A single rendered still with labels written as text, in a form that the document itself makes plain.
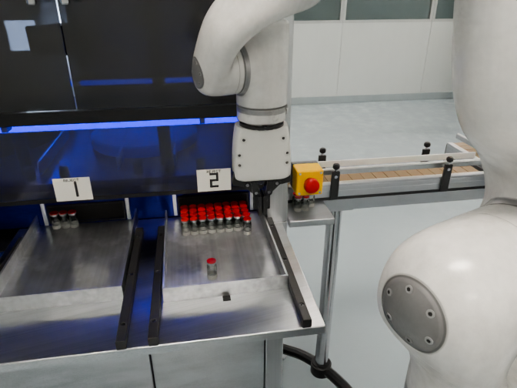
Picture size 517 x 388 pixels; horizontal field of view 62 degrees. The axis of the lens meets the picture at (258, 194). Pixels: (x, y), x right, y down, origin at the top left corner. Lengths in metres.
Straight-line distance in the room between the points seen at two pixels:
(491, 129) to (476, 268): 0.11
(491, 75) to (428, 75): 6.21
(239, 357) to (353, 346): 0.77
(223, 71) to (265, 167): 0.20
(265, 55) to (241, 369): 1.08
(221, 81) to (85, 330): 0.53
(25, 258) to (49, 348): 0.33
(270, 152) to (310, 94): 5.26
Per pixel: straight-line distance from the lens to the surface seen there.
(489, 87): 0.38
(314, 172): 1.13
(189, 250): 1.07
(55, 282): 1.05
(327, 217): 1.22
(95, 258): 1.10
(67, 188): 1.13
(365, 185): 1.33
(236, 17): 0.59
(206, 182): 1.09
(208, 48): 0.62
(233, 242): 1.09
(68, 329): 0.92
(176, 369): 1.48
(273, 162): 0.74
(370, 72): 6.20
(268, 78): 0.68
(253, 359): 1.48
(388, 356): 2.09
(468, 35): 0.38
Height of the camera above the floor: 1.46
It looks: 26 degrees down
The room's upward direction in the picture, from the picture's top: straight up
